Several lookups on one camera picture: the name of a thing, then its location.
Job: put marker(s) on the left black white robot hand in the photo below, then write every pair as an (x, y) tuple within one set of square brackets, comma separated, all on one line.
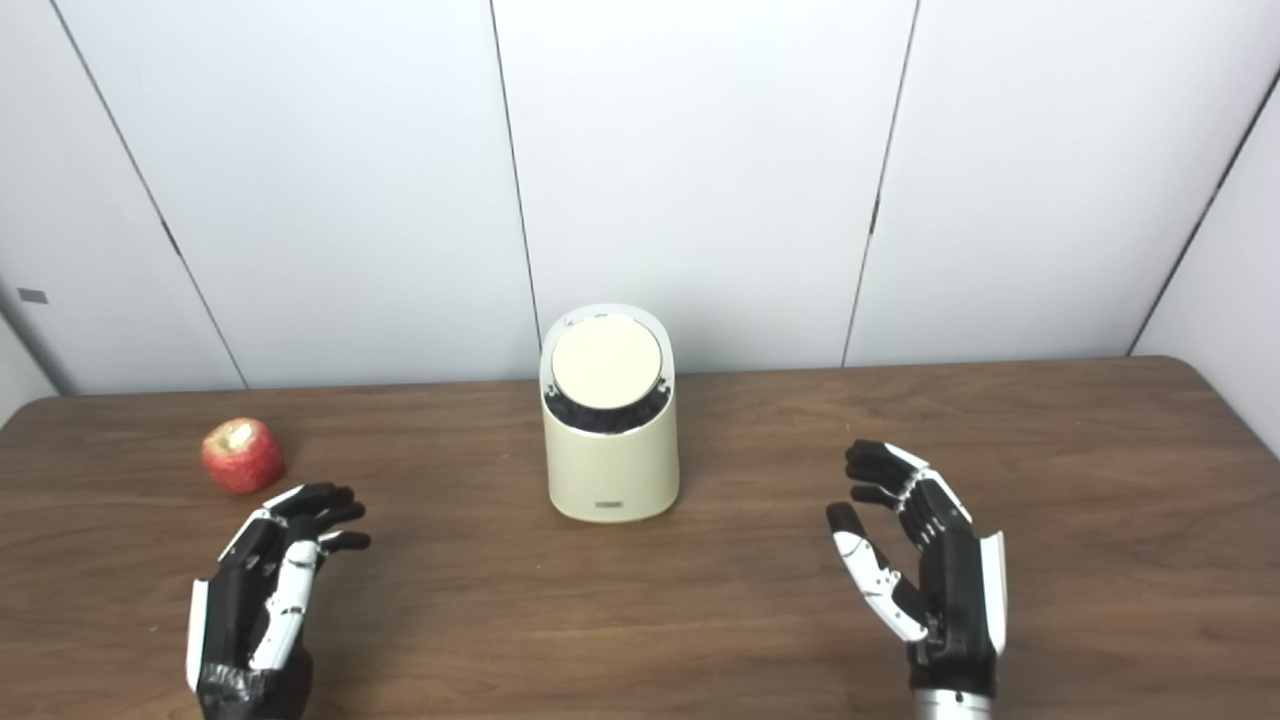
[(240, 610)]

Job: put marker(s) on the black wall seam clip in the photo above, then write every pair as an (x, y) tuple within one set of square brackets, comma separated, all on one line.
[(172, 238), (874, 215)]

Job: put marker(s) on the round cream bin lid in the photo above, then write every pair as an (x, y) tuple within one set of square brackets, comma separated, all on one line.
[(606, 362)]

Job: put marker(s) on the small gray wall label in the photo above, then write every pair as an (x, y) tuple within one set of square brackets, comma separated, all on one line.
[(33, 296)]

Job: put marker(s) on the cream-colored bin body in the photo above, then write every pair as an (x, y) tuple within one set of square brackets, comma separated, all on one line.
[(610, 470)]

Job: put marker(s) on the black bin liner bag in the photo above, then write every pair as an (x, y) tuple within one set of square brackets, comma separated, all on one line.
[(605, 420)]

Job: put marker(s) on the red apple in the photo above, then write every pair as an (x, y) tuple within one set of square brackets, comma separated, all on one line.
[(243, 458)]

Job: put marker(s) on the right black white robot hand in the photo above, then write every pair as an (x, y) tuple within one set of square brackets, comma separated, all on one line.
[(955, 600)]

